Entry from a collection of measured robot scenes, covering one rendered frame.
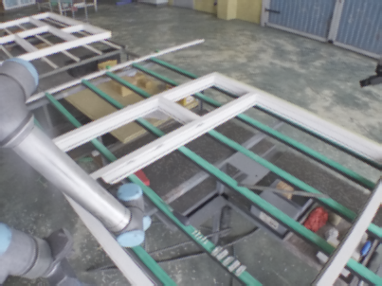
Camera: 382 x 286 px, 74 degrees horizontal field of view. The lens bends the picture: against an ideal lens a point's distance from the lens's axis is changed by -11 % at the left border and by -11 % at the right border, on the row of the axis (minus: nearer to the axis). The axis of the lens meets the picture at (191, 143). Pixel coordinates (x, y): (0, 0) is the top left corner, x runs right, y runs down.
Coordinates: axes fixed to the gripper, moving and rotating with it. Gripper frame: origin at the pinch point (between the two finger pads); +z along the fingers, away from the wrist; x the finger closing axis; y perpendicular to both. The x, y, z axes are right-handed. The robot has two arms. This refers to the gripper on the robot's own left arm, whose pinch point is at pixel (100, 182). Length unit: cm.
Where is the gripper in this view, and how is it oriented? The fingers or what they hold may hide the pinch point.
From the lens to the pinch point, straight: 135.5
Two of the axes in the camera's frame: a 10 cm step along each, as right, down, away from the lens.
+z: -6.8, -4.4, 5.8
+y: 0.0, 8.0, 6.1
